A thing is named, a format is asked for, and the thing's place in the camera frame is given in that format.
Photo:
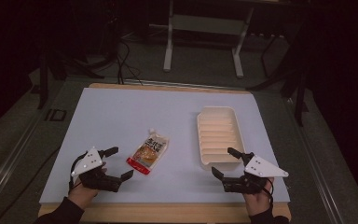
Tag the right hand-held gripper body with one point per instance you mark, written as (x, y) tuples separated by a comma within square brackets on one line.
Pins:
[(261, 169)]

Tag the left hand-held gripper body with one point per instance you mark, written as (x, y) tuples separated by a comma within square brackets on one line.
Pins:
[(88, 163)]

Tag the white ribbed plastic tray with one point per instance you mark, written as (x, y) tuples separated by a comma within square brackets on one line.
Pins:
[(219, 137)]

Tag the orange and white food pouch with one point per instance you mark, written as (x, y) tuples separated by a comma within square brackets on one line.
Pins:
[(149, 152)]

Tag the person's left hand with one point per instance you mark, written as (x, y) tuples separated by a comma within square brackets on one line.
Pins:
[(80, 194)]

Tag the person's right hand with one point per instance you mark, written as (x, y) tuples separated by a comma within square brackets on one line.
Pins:
[(258, 202)]

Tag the white table mat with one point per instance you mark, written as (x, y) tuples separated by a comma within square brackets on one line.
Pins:
[(130, 115)]

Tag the black metal stand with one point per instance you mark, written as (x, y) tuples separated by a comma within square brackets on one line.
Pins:
[(300, 99)]

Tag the grey metal floor rail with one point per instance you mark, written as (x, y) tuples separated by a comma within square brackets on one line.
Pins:
[(315, 161), (9, 165)]

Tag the black rectangular floor bracket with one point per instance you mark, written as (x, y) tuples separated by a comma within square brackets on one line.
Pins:
[(56, 114)]

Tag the white metal table frame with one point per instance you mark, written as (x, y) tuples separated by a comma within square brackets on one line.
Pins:
[(205, 25)]

